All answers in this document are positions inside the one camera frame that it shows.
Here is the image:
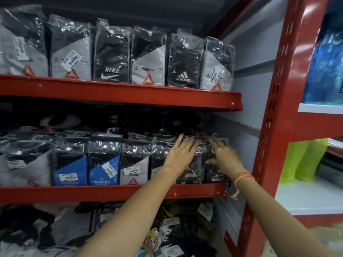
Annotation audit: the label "row of sock packs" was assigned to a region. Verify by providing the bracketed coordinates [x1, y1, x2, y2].
[0, 4, 236, 91]
[0, 127, 178, 188]

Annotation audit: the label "black striped-logo sock packet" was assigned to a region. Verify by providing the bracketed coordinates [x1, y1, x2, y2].
[175, 136, 208, 185]

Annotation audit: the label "pile of dark garments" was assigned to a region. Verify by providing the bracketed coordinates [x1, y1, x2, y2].
[80, 104, 210, 137]

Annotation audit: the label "person's left forearm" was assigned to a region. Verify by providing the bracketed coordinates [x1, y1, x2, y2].
[74, 166, 179, 257]

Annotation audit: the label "blue plastic-wrapped package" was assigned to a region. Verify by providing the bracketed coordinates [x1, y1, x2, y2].
[302, 12, 343, 105]

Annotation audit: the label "person's right forearm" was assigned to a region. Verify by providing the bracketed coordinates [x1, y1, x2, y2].
[234, 172, 339, 257]

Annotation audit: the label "heap of packed clothes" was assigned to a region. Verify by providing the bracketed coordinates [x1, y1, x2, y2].
[0, 200, 218, 257]

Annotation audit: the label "black swoosh-logo sock packet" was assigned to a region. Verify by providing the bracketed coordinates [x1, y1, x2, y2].
[205, 133, 232, 185]

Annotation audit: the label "white shelf board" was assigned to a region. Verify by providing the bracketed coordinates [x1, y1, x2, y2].
[274, 176, 343, 216]
[297, 103, 343, 116]

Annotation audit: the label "orange thread bracelet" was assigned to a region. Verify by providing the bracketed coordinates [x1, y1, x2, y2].
[230, 171, 256, 200]

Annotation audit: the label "person's left hand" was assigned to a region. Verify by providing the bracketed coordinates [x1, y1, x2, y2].
[163, 133, 200, 176]

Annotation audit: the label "person's right hand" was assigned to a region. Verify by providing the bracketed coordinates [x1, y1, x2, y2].
[206, 137, 246, 182]

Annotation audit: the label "red metal shelf board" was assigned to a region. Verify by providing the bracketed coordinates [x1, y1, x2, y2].
[0, 183, 228, 205]
[0, 74, 243, 112]

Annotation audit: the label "stack of flat packages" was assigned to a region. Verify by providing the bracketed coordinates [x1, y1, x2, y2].
[316, 138, 343, 177]

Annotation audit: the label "green plastic packets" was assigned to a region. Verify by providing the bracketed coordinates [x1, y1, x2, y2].
[280, 139, 329, 185]

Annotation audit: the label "red metal rack upright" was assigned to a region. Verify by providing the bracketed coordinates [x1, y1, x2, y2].
[237, 0, 328, 257]

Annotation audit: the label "white and red garment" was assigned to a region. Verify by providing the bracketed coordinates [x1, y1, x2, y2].
[40, 114, 81, 132]

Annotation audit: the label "colourful cartoon print packet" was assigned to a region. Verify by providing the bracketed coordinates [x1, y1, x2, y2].
[141, 230, 162, 252]

